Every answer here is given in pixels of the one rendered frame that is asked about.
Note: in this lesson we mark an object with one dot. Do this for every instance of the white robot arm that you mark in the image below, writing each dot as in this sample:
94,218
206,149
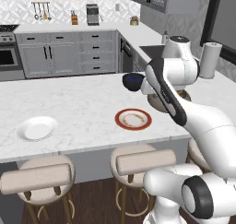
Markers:
209,132

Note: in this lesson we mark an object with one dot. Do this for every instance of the red-rimmed plate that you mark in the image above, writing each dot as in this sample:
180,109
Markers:
133,119

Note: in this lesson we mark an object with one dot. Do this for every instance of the brown bowl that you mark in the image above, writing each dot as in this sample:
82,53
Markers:
156,104

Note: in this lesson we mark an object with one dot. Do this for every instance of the white plate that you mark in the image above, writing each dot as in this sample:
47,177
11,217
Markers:
37,128

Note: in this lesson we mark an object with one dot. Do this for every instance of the black dishwasher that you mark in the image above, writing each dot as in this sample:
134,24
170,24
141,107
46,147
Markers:
126,54

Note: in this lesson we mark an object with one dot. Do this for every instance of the beige bar stool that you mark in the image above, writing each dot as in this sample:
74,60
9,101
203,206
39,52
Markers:
138,163
37,178
196,155

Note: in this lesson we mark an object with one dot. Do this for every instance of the dark sink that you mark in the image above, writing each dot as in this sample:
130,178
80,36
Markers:
152,51

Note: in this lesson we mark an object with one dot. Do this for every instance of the grey base cupboards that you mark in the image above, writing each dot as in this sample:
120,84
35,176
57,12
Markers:
67,54

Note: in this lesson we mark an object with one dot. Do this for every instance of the grey soap bottle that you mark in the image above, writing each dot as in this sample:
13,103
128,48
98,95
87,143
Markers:
165,38

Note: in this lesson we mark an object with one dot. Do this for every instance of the golden kettle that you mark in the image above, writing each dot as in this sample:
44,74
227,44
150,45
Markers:
134,21

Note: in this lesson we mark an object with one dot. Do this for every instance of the steel coffee machine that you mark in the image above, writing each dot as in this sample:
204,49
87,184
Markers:
92,15

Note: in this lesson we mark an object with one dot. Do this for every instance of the brown knife block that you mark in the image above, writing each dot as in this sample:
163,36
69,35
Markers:
74,18

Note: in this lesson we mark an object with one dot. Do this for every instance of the white paper towel roll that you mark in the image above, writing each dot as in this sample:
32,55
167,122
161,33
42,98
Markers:
210,60

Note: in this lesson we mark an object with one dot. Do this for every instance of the steel oven with hob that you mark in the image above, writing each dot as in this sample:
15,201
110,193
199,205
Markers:
9,54

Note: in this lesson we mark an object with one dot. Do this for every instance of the black-framed window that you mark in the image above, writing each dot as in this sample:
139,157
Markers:
222,21

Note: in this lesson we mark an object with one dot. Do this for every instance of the white wall socket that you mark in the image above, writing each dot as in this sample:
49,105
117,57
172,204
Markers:
117,7

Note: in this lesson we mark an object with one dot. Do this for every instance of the rail with hanging tools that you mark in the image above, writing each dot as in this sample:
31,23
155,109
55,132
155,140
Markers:
41,11

